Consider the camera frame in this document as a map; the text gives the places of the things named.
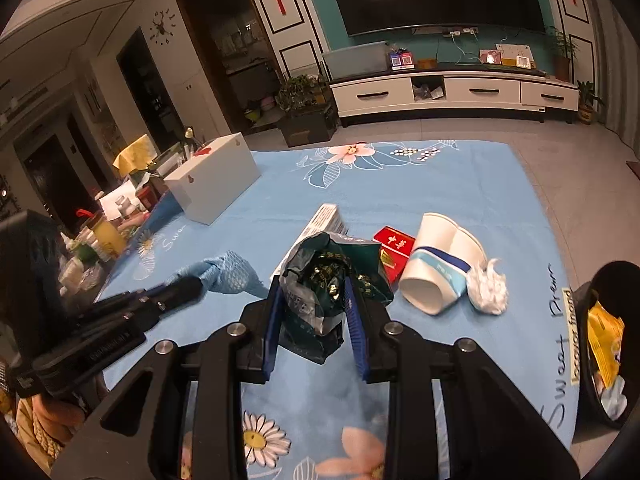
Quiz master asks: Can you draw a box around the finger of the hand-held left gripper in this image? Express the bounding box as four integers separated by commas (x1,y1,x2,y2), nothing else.
97,277,203,313
75,290,203,346

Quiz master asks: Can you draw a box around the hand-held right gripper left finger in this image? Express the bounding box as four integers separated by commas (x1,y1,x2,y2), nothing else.
50,280,286,480

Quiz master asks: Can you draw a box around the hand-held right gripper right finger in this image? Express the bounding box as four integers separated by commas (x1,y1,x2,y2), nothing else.
345,275,581,480

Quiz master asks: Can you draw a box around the dark green packet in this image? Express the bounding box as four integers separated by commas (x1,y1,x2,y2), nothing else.
277,232,396,365

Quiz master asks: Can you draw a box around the light blue cloth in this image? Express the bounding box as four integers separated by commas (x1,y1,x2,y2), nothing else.
167,251,268,301

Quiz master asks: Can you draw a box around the black trash bin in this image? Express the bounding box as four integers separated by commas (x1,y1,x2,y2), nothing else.
570,261,640,431

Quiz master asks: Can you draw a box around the yellow packet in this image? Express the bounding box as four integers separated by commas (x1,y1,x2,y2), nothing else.
586,302,626,386

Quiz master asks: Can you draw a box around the light blue wrapper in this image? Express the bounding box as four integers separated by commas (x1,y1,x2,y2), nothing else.
597,377,628,421

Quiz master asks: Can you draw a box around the yellow jar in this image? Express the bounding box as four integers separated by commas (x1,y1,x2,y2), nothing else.
92,215,127,256

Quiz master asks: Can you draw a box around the red flat box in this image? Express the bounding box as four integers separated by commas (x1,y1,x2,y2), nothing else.
374,226,417,283

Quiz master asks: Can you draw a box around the blue banded paper cup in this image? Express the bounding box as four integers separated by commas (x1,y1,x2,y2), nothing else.
398,212,471,316

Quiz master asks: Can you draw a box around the white barcoded carton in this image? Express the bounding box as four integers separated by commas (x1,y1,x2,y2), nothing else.
270,203,349,281

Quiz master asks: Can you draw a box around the white storage box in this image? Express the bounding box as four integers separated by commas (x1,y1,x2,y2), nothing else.
163,132,262,225

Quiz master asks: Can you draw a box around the white paper cup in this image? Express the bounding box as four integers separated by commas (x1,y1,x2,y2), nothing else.
452,227,488,281

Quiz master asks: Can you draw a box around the crumpled white tissue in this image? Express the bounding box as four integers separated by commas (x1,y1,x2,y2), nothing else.
466,258,509,316

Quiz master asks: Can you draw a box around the yellow cloth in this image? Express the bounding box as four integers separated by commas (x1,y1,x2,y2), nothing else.
112,135,153,178

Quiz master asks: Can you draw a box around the blue floral tablecloth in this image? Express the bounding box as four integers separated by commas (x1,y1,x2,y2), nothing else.
92,140,583,480

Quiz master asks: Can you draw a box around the dark plant stand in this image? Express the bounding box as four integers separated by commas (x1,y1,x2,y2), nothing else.
277,105,338,148

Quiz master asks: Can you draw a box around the white television cabinet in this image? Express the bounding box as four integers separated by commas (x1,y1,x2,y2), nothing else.
329,71,580,128

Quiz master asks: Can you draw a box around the leafy potted plant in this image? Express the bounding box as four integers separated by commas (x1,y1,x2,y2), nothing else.
276,74,328,111

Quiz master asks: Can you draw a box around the grey flat panel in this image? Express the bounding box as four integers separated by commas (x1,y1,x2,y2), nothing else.
321,41,390,81

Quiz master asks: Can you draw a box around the white printed board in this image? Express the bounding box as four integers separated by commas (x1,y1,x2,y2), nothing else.
495,43,533,68

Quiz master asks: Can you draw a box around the small potted plant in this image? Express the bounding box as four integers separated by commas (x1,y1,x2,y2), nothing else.
576,80,603,125

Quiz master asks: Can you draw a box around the tall potted plant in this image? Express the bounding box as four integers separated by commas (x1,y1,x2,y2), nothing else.
547,27,578,82

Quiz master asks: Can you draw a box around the black wall clock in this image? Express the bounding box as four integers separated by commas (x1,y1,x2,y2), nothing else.
151,7,173,38

